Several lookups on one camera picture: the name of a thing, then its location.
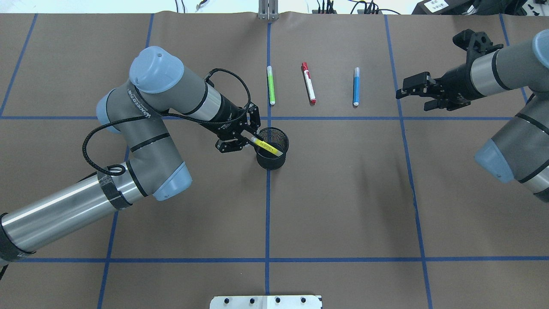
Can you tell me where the black mesh pen cup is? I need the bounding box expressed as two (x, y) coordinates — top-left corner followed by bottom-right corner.
(256, 127), (290, 171)

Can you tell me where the red marker pen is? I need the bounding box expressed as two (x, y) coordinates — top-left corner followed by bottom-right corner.
(302, 61), (317, 105)

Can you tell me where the aluminium frame post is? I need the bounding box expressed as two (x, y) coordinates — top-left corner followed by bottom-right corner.
(257, 0), (280, 22)

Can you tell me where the blue marker pen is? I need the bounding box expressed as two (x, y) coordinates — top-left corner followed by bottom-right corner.
(353, 67), (360, 107)

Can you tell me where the white pedestal column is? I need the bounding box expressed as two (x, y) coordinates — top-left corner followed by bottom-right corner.
(209, 295), (323, 309)

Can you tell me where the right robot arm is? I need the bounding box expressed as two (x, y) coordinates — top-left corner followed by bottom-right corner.
(395, 29), (549, 203)

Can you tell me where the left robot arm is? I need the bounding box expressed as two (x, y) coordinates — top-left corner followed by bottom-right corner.
(1, 46), (261, 267)

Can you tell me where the green highlighter pen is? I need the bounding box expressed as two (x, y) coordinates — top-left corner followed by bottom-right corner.
(266, 65), (276, 106)

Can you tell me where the black labelled box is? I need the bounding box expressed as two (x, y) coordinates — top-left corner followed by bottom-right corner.
(411, 0), (475, 15)

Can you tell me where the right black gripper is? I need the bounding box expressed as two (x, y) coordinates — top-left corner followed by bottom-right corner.
(395, 64), (477, 112)

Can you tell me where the yellow highlighter pen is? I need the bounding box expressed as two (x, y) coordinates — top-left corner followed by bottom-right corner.
(251, 137), (284, 157)

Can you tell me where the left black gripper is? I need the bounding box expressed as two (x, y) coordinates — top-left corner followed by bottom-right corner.
(214, 100), (261, 153)

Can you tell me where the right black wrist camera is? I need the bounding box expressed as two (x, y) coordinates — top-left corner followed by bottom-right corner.
(452, 29), (504, 63)

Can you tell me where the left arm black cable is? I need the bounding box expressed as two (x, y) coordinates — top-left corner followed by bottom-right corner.
(82, 68), (253, 176)

